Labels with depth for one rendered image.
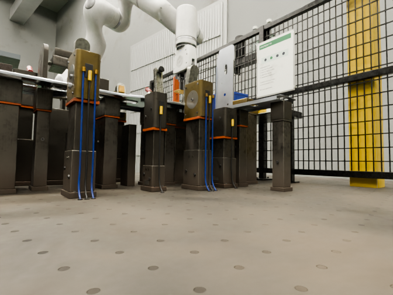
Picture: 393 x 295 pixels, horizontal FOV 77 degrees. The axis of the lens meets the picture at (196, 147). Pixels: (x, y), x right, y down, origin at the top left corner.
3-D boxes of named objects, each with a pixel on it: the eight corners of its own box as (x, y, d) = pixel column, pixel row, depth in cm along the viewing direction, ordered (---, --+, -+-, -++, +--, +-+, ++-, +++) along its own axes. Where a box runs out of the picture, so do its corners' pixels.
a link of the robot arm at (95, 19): (87, 106, 130) (58, 100, 116) (74, 96, 135) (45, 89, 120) (127, 14, 119) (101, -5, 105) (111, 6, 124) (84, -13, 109)
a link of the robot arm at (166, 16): (153, 22, 120) (197, 52, 110) (133, 2, 106) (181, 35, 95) (164, 5, 118) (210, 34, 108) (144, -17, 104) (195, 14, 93)
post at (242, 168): (239, 187, 90) (240, 108, 92) (229, 185, 94) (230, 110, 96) (248, 186, 93) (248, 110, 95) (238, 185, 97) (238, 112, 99)
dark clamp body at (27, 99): (4, 188, 77) (12, 67, 80) (3, 184, 87) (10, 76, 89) (32, 187, 82) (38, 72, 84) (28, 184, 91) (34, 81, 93)
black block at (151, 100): (156, 195, 67) (159, 88, 69) (139, 191, 75) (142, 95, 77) (172, 193, 71) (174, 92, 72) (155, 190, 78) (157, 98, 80)
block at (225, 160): (230, 190, 82) (230, 105, 83) (206, 187, 91) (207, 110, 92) (244, 189, 86) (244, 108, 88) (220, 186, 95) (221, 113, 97)
